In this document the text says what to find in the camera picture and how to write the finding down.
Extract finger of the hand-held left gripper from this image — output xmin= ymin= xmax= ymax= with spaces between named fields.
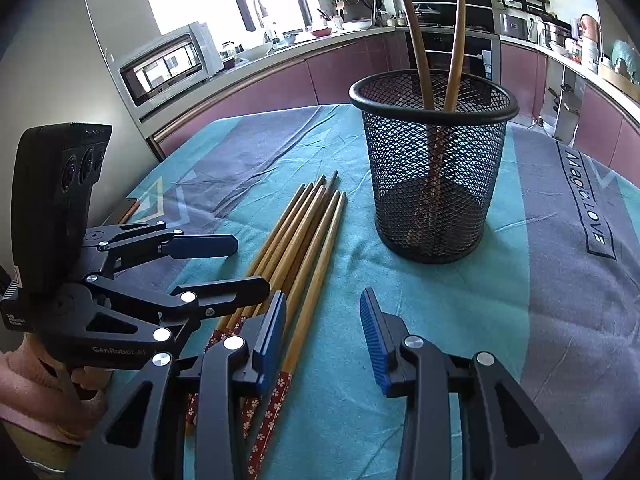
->
xmin=86 ymin=275 xmax=272 ymax=357
xmin=82 ymin=221 xmax=239 ymax=281

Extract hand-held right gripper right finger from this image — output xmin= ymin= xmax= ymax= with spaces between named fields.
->
xmin=359 ymin=287 xmax=583 ymax=480

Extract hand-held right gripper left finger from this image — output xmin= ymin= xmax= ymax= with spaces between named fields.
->
xmin=75 ymin=291 xmax=288 ymax=480

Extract bunch of wooden chopsticks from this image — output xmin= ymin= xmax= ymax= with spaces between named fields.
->
xmin=185 ymin=170 xmax=347 ymax=480

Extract black mesh utensil holder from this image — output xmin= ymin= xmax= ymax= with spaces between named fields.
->
xmin=348 ymin=70 xmax=520 ymax=264

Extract person's left hand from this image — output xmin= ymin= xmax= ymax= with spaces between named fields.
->
xmin=65 ymin=366 xmax=108 ymax=402

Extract grey refrigerator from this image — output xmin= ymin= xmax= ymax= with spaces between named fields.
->
xmin=0 ymin=0 xmax=163 ymax=281

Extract teal grey printed tablecloth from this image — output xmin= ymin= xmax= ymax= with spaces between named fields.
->
xmin=125 ymin=102 xmax=640 ymax=480

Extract white microwave oven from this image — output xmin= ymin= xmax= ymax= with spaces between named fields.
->
xmin=117 ymin=21 xmax=224 ymax=108

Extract purple kitchen cabinets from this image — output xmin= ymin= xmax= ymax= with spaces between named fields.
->
xmin=150 ymin=25 xmax=640 ymax=181

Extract dark brown chopstick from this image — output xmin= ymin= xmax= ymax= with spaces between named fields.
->
xmin=387 ymin=0 xmax=443 ymax=251

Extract light brown chopstick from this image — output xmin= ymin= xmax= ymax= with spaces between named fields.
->
xmin=407 ymin=0 xmax=468 ymax=248

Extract black built-in oven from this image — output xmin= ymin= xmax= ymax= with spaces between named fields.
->
xmin=407 ymin=27 xmax=502 ymax=86

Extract silver countertop appliance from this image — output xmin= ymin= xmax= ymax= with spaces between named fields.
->
xmin=501 ymin=10 xmax=531 ymax=41

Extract steel pot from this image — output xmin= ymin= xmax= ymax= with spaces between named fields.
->
xmin=542 ymin=20 xmax=573 ymax=46

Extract green glass dome cover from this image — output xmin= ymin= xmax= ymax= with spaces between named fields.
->
xmin=610 ymin=40 xmax=640 ymax=86

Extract pink thermos jug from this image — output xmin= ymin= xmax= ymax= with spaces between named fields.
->
xmin=577 ymin=14 xmax=601 ymax=43

